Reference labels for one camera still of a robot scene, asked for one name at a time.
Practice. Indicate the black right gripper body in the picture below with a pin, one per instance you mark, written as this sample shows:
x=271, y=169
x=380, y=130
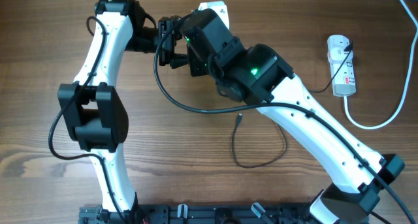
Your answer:
x=196, y=67

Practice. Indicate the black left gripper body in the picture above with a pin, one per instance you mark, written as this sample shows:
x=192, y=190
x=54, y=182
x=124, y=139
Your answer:
x=166, y=48

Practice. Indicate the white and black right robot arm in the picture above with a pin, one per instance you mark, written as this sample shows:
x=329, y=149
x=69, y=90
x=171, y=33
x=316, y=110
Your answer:
x=259, y=78

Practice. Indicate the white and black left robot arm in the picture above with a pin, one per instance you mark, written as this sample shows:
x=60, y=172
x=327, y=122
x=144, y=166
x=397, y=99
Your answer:
x=94, y=114

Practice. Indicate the white charger adapter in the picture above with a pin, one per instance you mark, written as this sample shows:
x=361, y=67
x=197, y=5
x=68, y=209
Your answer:
x=338, y=53

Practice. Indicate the white power strip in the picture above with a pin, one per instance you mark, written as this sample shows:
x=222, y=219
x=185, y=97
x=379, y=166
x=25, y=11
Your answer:
x=342, y=73

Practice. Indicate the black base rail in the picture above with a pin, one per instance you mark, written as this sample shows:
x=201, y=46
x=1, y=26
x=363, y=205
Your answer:
x=292, y=213

